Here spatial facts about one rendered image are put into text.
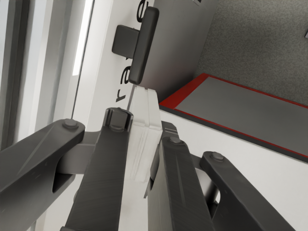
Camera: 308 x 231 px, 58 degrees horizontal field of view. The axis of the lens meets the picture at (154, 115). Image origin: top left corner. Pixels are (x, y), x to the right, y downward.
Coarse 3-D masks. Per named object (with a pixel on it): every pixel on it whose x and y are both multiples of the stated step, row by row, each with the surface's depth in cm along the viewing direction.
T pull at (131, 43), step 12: (144, 12) 25; (156, 12) 25; (144, 24) 26; (156, 24) 26; (120, 36) 27; (132, 36) 26; (144, 36) 26; (120, 48) 27; (132, 48) 27; (144, 48) 26; (132, 60) 27; (144, 60) 27; (132, 72) 27
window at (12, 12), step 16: (0, 0) 18; (16, 0) 19; (0, 16) 18; (16, 16) 20; (0, 32) 19; (0, 48) 19; (0, 64) 20; (0, 80) 20; (0, 96) 21; (0, 112) 21; (0, 128) 22; (0, 144) 22
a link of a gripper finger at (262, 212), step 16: (208, 160) 11; (224, 160) 12; (224, 176) 10; (240, 176) 11; (224, 192) 10; (240, 192) 10; (256, 192) 10; (208, 208) 12; (224, 208) 10; (240, 208) 9; (256, 208) 9; (272, 208) 9; (224, 224) 10; (240, 224) 9; (256, 224) 8; (272, 224) 8; (288, 224) 9
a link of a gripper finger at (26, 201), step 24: (72, 120) 11; (24, 144) 9; (48, 144) 9; (72, 144) 10; (0, 168) 7; (24, 168) 8; (48, 168) 9; (0, 192) 7; (24, 192) 8; (48, 192) 9; (0, 216) 7; (24, 216) 8
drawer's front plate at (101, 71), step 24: (96, 0) 25; (120, 0) 26; (96, 24) 25; (120, 24) 27; (96, 48) 26; (96, 72) 26; (120, 72) 32; (96, 96) 28; (120, 96) 34; (96, 120) 30
